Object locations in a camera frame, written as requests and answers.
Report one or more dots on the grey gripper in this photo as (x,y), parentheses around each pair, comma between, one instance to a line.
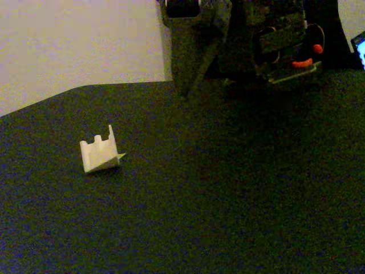
(200,43)

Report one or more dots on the white plastic printed part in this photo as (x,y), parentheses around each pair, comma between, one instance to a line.
(98,154)

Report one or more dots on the dark desk mat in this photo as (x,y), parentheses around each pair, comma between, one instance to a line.
(182,199)

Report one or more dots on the black clamp with orange tips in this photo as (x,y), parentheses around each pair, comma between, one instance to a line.
(302,63)

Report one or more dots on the yellow paper marker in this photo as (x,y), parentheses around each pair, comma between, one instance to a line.
(122,156)

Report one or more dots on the black office chair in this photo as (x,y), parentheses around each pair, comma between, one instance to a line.
(335,42)

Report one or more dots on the laptop with lit screen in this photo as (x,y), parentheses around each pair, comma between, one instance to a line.
(360,50)

